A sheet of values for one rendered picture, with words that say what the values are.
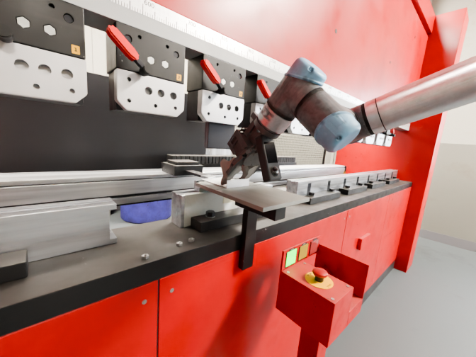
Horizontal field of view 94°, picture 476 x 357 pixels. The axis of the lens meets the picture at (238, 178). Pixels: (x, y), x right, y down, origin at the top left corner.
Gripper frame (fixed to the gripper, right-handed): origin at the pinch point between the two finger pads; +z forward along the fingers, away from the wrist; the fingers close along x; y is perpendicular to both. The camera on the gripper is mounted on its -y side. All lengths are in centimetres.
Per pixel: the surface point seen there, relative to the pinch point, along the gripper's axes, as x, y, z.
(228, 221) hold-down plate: 0.6, -7.5, 9.0
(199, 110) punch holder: 9.4, 16.6, -11.3
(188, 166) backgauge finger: 0.1, 20.4, 15.8
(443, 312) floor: -174, -102, 45
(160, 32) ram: 20.5, 25.7, -22.8
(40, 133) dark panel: 41, 50, 31
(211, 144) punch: 3.1, 12.6, -2.9
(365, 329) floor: -109, -78, 66
